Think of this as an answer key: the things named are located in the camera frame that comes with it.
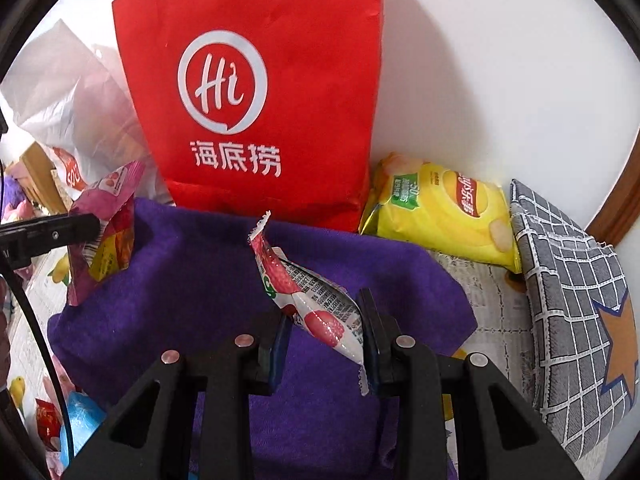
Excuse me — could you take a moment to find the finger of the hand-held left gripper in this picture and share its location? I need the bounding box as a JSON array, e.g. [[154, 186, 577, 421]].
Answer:
[[0, 212, 101, 271]]

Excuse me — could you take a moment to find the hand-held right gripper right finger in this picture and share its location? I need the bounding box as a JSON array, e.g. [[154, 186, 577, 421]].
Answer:
[[356, 287, 586, 480]]

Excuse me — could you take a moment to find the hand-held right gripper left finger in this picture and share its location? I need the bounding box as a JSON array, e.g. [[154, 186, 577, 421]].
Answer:
[[60, 310, 293, 480]]

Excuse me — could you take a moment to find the lychee snack packet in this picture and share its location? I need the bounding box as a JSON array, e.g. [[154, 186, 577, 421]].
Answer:
[[248, 211, 371, 395]]

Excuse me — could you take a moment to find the pink and yellow snack packet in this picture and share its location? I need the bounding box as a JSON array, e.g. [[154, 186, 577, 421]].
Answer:
[[65, 160, 148, 308]]

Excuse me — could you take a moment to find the light blue tissue pack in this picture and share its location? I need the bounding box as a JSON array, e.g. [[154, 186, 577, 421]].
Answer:
[[60, 392, 107, 466]]

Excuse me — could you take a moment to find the purple towel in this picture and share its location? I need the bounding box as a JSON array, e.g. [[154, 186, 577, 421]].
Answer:
[[47, 197, 478, 480]]

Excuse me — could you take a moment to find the white plastic bag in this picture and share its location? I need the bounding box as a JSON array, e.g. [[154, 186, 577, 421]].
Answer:
[[0, 19, 173, 206]]

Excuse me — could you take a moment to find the yellow chips bag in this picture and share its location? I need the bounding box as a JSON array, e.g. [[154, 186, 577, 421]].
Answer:
[[359, 152, 523, 273]]

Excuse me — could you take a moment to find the red snack packet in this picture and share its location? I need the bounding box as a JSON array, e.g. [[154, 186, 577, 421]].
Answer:
[[34, 399, 63, 453]]

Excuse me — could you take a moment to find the grey checked star pouch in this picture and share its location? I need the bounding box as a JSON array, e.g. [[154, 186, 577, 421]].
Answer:
[[509, 178, 633, 448]]

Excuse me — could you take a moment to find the red paper bag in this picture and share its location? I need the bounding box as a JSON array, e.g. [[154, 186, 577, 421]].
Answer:
[[111, 0, 388, 233]]

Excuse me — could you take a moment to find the black cable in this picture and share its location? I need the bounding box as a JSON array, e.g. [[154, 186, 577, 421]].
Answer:
[[0, 157, 76, 466]]

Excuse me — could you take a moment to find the wooden door frame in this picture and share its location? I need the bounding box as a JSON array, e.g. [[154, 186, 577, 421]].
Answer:
[[585, 175, 640, 248]]

